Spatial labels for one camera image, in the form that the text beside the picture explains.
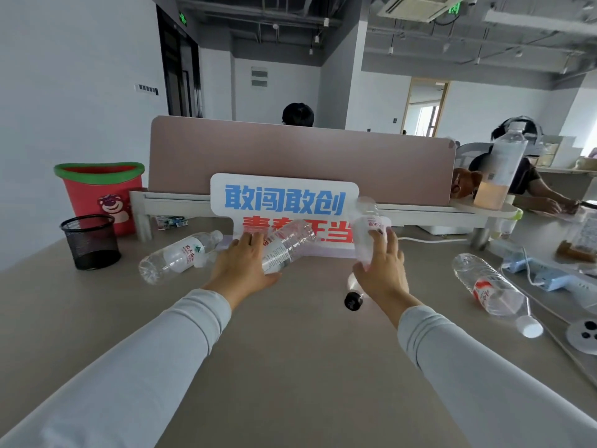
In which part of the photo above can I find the tall bottle with orange liquid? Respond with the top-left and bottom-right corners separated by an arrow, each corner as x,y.
473,128 -> 529,211

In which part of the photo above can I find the clear ribbed plastic bottle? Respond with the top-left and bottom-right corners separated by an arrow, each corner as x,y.
260,219 -> 318,276

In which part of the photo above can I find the black mesh pen holder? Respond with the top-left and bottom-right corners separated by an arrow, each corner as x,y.
59,214 -> 122,271

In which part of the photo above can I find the red bucket green rim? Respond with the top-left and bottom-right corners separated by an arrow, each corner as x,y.
53,161 -> 146,237

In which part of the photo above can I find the person's right hand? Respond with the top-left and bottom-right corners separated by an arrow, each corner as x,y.
352,226 -> 412,317

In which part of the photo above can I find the pink desk divider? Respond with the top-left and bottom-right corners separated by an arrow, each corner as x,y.
148,115 -> 457,207

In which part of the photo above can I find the white round socket cover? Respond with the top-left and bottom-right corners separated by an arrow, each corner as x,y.
565,318 -> 597,356

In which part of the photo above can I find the white sign blue red lettering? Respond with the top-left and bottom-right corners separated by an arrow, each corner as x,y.
209,172 -> 393,260

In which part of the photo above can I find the brown plush bear toy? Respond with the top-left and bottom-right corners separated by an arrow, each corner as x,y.
450,167 -> 484,200

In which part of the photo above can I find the blue white power strip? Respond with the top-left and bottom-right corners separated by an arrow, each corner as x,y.
488,239 -> 597,309

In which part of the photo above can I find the small black-capped bottle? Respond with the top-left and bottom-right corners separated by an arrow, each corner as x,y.
344,273 -> 370,312

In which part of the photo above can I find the clear capless plastic bottle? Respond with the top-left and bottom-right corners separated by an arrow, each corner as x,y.
350,197 -> 392,272

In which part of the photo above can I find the person's right forearm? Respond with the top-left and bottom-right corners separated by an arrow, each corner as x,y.
375,296 -> 597,448

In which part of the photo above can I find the clear bottle green red label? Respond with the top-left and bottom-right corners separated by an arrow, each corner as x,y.
138,230 -> 224,285

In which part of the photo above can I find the ceiling air conditioner unit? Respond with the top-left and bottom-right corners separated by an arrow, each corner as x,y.
376,0 -> 468,24

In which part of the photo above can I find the flat white box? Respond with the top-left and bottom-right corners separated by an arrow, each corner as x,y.
416,223 -> 473,236

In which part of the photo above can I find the clear water bottle white cap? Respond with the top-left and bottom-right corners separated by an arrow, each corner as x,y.
452,253 -> 544,339

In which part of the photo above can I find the clear plastic container brown base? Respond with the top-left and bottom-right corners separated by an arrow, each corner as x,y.
556,204 -> 597,265

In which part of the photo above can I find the white desk riser shelf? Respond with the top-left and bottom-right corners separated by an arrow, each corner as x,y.
129,188 -> 524,251

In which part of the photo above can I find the person's left forearm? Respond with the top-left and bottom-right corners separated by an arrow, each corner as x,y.
0,285 -> 233,448

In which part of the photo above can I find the person's left hand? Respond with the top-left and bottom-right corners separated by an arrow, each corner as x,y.
205,231 -> 283,311

